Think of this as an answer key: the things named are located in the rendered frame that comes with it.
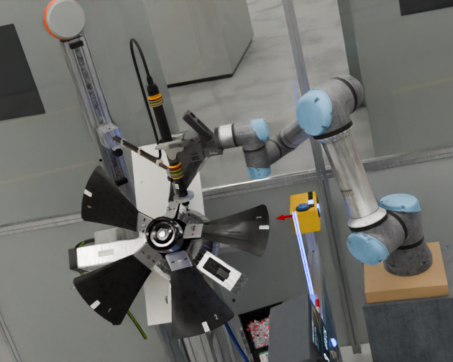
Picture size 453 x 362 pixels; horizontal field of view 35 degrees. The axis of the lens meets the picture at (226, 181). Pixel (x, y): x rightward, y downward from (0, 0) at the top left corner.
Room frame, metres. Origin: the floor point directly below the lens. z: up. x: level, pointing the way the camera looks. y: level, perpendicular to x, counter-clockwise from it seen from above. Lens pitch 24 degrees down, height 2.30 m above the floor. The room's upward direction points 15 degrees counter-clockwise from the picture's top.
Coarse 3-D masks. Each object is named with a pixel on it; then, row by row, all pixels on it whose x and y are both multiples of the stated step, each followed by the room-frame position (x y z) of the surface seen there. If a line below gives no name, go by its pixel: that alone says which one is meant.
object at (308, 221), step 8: (296, 200) 2.43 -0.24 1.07; (304, 200) 2.41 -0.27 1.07; (296, 208) 2.36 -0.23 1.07; (312, 208) 2.33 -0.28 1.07; (304, 216) 2.32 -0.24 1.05; (312, 216) 2.32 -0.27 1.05; (304, 224) 2.33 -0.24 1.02; (312, 224) 2.32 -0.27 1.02; (320, 224) 2.35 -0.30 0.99; (304, 232) 2.33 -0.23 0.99
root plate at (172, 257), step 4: (176, 252) 2.16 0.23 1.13; (180, 252) 2.17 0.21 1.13; (184, 252) 2.17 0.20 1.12; (168, 256) 2.13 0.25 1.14; (172, 256) 2.14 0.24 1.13; (176, 256) 2.14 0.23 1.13; (180, 256) 2.15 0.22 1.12; (184, 256) 2.16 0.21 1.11; (168, 260) 2.12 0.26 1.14; (172, 260) 2.12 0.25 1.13; (176, 260) 2.13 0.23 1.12; (184, 260) 2.15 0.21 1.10; (188, 260) 2.15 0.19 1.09; (172, 264) 2.11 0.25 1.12; (176, 264) 2.12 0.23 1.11; (180, 264) 2.12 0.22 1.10; (184, 264) 2.13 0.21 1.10; (188, 264) 2.14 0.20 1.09; (172, 268) 2.10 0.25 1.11; (176, 268) 2.11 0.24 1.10; (180, 268) 2.11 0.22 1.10
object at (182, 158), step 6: (180, 156) 2.38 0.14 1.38; (186, 156) 2.35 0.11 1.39; (180, 162) 2.36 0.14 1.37; (186, 162) 2.33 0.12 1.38; (192, 162) 2.30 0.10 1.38; (198, 162) 2.28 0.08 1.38; (204, 162) 2.27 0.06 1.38; (186, 168) 2.30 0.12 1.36; (192, 168) 2.28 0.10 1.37; (198, 168) 2.26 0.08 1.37; (186, 174) 2.28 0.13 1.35; (192, 174) 2.26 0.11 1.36; (186, 180) 2.26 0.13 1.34; (192, 180) 2.24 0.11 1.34; (186, 186) 2.24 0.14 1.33; (174, 192) 2.28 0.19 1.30; (168, 198) 2.31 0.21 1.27
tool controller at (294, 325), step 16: (288, 304) 1.54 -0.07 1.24; (304, 304) 1.50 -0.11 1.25; (272, 320) 1.50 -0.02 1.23; (288, 320) 1.47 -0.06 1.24; (304, 320) 1.44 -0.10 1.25; (320, 320) 1.51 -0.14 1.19; (272, 336) 1.44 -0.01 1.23; (288, 336) 1.41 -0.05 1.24; (304, 336) 1.38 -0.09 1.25; (320, 336) 1.44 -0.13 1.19; (272, 352) 1.38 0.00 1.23; (288, 352) 1.35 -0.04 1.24; (304, 352) 1.32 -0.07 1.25; (320, 352) 1.37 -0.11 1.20; (336, 352) 1.49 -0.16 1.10
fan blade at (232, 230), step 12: (228, 216) 2.22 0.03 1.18; (240, 216) 2.20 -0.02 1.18; (252, 216) 2.18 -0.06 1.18; (264, 216) 2.17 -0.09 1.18; (204, 228) 2.17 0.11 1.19; (216, 228) 2.16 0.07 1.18; (228, 228) 2.14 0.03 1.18; (240, 228) 2.13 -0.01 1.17; (252, 228) 2.12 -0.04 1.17; (216, 240) 2.10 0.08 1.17; (228, 240) 2.09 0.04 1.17; (240, 240) 2.08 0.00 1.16; (252, 240) 2.08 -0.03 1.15; (264, 240) 2.07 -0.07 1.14; (252, 252) 2.03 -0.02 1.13; (264, 252) 2.03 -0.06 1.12
